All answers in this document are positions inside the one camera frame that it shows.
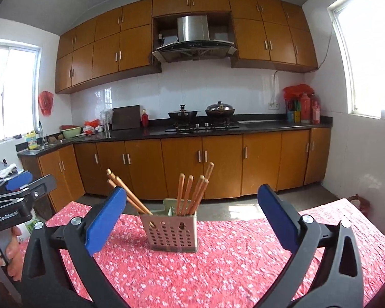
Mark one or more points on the red plastic bag on wall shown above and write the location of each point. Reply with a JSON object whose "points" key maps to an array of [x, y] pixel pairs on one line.
{"points": [[45, 101]]}

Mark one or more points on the yellow detergent bottle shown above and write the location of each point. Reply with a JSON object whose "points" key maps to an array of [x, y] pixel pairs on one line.
{"points": [[31, 139]]}

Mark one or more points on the red bag on counter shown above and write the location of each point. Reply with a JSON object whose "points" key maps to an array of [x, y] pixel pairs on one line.
{"points": [[296, 91]]}

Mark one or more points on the red white packages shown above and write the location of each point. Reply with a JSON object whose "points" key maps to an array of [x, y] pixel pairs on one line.
{"points": [[92, 127]]}

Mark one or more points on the black wok with handle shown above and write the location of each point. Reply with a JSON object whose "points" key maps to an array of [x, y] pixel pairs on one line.
{"points": [[182, 116]]}

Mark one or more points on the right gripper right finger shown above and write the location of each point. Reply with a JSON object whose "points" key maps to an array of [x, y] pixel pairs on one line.
{"points": [[338, 282]]}

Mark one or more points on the upper wooden wall cabinets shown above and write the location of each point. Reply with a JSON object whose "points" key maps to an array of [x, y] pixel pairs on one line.
{"points": [[138, 38]]}

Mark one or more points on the green basin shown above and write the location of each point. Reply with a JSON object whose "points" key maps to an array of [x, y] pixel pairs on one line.
{"points": [[70, 131]]}

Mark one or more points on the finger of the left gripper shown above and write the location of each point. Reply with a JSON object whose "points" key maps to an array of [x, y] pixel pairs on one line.
{"points": [[17, 182]]}

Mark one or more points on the person's left hand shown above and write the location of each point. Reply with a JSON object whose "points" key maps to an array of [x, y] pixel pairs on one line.
{"points": [[13, 253]]}

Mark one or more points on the left window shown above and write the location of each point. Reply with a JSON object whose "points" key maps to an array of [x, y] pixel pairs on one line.
{"points": [[19, 68]]}

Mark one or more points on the red oil bottle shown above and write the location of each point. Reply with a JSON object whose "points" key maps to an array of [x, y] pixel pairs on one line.
{"points": [[305, 112]]}

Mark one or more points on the gas stove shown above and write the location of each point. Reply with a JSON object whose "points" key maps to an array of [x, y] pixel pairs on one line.
{"points": [[204, 127]]}

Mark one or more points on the black wok with lid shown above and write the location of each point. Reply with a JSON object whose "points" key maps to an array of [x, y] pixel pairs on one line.
{"points": [[220, 113]]}

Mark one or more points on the lower wooden kitchen cabinets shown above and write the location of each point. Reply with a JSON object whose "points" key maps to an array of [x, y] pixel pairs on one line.
{"points": [[150, 167]]}

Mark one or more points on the right window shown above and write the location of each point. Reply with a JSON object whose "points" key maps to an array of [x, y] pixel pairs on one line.
{"points": [[359, 26]]}

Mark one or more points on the red condiment bottle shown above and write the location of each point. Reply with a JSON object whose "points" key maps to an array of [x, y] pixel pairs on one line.
{"points": [[316, 111]]}

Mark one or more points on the steel range hood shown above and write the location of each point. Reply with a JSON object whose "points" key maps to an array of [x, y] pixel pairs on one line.
{"points": [[193, 37]]}

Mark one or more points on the dark cutting board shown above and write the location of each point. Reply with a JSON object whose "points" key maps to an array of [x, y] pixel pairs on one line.
{"points": [[126, 118]]}

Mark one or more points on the small red bottle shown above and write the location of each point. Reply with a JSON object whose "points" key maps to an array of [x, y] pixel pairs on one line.
{"points": [[145, 118]]}

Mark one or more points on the wooden chopstick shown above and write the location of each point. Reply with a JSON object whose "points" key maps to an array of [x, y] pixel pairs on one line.
{"points": [[138, 203], [180, 192], [186, 195], [128, 199], [209, 170], [199, 197], [195, 194], [128, 192], [125, 197]]}

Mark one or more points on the window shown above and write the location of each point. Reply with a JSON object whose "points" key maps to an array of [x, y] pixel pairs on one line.
{"points": [[19, 68], [359, 26]]}

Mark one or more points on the perforated green utensil holder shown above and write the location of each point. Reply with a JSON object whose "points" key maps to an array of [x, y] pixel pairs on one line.
{"points": [[168, 232]]}

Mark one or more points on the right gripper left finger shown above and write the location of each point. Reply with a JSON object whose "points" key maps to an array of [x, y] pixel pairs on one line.
{"points": [[45, 280]]}

